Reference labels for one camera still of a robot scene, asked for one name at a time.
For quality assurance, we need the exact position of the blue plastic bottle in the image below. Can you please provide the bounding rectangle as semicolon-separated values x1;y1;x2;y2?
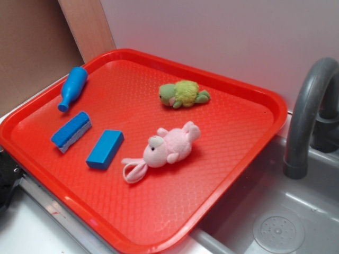
58;67;88;112

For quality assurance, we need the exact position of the green plush turtle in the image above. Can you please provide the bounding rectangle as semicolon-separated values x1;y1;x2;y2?
159;80;210;109

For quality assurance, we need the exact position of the pink plush bunny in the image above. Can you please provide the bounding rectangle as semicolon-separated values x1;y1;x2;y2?
121;121;201;184

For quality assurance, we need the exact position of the wooden board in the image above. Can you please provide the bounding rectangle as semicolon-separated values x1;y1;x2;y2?
58;0;116;62

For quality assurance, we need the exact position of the red plastic tray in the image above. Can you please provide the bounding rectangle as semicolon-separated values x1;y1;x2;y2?
1;49;287;253

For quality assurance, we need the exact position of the blue rectangular block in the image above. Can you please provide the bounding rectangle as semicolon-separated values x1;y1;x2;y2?
86;130;124;170

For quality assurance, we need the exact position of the grey plastic sink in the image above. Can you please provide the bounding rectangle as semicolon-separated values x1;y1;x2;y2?
191;137;338;253

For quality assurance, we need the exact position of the grey toy faucet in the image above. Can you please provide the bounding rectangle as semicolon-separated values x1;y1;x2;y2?
283;57;338;179

